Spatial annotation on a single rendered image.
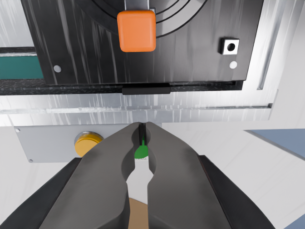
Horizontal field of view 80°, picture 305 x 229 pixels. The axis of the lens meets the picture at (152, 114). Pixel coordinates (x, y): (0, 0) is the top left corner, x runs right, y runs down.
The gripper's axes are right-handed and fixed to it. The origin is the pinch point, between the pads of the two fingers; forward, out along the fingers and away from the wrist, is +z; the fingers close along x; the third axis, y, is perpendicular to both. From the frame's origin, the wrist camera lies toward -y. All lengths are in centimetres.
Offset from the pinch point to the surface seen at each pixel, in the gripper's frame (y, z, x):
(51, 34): -5.1, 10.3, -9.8
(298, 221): 186, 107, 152
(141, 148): 9.8, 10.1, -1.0
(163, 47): -3.6, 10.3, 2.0
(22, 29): -5.5, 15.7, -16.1
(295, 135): 76, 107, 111
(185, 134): 15.2, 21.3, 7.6
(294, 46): -1.9, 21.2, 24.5
